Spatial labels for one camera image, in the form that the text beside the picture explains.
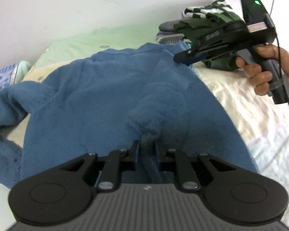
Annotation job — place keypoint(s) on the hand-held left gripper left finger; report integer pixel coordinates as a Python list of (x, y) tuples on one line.
[(134, 158)]

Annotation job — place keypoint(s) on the grey knit cloth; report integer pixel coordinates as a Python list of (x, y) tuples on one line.
[(167, 26)]

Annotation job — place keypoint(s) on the blue patterned pillow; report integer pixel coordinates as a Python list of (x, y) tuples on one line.
[(0, 79)]

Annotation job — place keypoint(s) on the dark green striped clothes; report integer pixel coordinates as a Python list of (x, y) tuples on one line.
[(195, 24)]

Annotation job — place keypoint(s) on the blue knit sweater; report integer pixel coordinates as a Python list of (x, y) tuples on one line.
[(98, 96)]

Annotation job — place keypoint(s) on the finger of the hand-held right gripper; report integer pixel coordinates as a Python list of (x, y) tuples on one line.
[(195, 59), (181, 55)]

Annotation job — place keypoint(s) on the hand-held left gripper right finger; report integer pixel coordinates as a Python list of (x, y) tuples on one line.
[(159, 160)]

